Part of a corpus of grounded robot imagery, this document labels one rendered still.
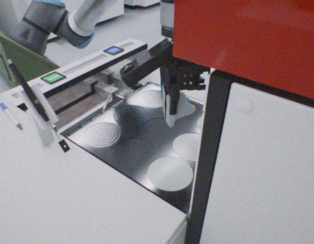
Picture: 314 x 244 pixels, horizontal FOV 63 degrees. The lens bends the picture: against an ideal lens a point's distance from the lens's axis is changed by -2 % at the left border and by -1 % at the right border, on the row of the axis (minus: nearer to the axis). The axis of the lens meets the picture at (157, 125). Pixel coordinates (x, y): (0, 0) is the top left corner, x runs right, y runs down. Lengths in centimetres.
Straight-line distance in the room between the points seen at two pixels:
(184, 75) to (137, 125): 26
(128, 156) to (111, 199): 18
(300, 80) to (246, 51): 5
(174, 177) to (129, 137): 17
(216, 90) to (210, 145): 7
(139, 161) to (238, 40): 42
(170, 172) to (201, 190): 22
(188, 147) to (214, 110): 37
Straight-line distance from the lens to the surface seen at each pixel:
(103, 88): 88
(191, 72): 49
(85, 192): 49
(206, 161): 34
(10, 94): 83
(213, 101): 28
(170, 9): 46
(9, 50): 107
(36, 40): 119
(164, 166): 60
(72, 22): 117
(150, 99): 82
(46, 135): 59
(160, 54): 48
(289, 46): 24
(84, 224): 45
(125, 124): 72
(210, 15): 26
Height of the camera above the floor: 134
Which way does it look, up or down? 39 degrees down
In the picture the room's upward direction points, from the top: straight up
